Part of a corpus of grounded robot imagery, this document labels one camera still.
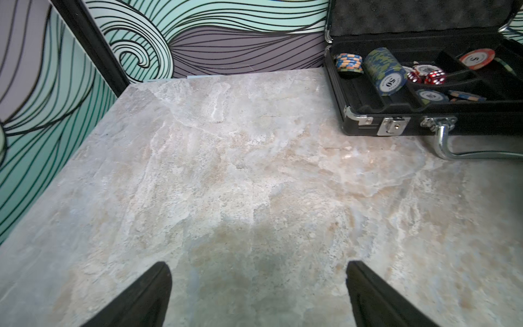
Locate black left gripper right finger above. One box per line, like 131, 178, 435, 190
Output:
346, 260, 436, 327

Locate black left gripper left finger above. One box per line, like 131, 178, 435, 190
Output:
83, 262, 172, 327

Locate green blue chip stack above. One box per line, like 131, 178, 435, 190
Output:
363, 47, 407, 96

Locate red translucent dice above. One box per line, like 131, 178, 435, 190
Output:
407, 70, 447, 85

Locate blue orange chip stack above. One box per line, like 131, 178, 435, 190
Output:
333, 53, 363, 74

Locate black poker chip case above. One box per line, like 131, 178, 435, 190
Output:
324, 1, 522, 160

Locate red white poker chip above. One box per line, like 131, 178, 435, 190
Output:
460, 49, 496, 70

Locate black corner frame post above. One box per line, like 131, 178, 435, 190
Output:
50, 0, 129, 97

